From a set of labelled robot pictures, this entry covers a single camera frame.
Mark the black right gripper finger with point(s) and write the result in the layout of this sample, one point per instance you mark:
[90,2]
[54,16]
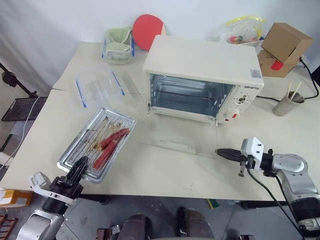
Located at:
[228,151]
[232,157]

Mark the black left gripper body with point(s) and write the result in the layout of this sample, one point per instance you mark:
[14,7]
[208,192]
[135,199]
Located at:
[67,187]

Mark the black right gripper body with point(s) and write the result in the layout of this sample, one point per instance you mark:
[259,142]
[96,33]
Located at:
[243,165]

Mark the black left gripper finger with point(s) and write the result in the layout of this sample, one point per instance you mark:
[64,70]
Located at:
[83,166]
[73,171]

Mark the metal baking tray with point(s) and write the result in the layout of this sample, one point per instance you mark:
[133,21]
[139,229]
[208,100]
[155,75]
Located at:
[82,142]

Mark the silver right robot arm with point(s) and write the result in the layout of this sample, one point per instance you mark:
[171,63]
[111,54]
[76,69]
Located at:
[295,175]

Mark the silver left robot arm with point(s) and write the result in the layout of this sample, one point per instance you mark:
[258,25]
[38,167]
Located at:
[37,222]

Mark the long red sausage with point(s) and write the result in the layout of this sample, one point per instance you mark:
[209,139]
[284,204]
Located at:
[102,158]
[117,135]

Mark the short red sausage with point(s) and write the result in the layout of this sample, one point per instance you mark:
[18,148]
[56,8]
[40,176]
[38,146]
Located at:
[111,145]

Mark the glass oven door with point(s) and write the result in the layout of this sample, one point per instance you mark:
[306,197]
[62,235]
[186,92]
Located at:
[175,136]

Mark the white toaster oven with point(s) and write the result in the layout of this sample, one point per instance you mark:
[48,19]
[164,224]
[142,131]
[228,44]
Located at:
[200,58]

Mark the green and yellow object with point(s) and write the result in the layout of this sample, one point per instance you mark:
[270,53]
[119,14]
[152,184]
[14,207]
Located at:
[213,203]

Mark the yellow cardboard box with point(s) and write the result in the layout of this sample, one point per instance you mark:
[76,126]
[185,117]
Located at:
[15,197]

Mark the grey cup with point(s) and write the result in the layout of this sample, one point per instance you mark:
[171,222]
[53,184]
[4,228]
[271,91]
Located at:
[285,106]

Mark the dark rounded shape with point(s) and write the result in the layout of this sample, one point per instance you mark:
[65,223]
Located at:
[195,223]
[137,227]

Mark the empty clear container blue clips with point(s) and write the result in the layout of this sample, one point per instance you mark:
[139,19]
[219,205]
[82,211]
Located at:
[100,85]

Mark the wooden chopstick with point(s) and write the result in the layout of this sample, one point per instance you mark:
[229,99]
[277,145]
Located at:
[289,90]
[297,90]

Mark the cardboard box with red tape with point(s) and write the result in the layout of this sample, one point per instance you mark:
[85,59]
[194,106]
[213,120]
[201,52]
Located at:
[270,68]

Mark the clear plastic lid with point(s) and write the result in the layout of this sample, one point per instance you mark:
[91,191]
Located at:
[131,82]

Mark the black stand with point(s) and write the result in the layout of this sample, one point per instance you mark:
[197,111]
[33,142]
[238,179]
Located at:
[15,81]

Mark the white bin of small items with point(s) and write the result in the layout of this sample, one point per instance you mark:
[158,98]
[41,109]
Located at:
[240,40]

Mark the clear container with blue clips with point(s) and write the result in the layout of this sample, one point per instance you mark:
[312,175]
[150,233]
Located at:
[117,53]

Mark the plain cardboard box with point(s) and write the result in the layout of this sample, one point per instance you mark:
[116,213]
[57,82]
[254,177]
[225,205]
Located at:
[285,41]

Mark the clear bag with yellow zip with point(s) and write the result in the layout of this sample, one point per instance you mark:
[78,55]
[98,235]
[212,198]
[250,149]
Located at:
[246,26]

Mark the green towel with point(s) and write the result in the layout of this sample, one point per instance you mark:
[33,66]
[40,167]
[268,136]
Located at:
[116,37]

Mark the red table tennis paddle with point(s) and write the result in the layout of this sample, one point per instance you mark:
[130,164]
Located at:
[146,31]

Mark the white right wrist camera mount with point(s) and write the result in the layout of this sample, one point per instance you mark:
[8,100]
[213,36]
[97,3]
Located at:
[253,150]

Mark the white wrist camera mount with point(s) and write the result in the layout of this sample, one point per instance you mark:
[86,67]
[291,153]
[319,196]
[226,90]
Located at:
[253,150]
[40,183]

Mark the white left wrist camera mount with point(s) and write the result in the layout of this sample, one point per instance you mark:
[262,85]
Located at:
[40,183]

